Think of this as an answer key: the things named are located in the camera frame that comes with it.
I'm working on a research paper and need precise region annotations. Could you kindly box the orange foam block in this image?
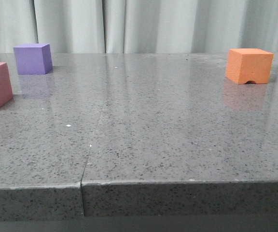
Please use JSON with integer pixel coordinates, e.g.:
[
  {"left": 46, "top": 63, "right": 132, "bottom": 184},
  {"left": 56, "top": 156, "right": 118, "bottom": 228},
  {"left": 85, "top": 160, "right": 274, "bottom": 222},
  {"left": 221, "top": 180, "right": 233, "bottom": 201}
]
[{"left": 225, "top": 48, "right": 274, "bottom": 84}]

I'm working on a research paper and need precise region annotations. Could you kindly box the grey-green curtain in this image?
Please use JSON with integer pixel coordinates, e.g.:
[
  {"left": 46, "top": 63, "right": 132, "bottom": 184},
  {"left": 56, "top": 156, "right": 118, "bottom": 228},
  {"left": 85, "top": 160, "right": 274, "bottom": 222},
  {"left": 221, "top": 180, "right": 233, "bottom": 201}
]
[{"left": 0, "top": 0, "right": 278, "bottom": 53}]

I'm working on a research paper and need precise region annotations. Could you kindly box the purple foam cube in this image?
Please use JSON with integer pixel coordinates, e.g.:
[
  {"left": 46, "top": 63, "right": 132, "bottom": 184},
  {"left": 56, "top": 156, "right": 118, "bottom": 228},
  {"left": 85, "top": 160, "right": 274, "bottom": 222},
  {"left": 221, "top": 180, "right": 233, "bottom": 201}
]
[{"left": 14, "top": 43, "right": 53, "bottom": 74}]

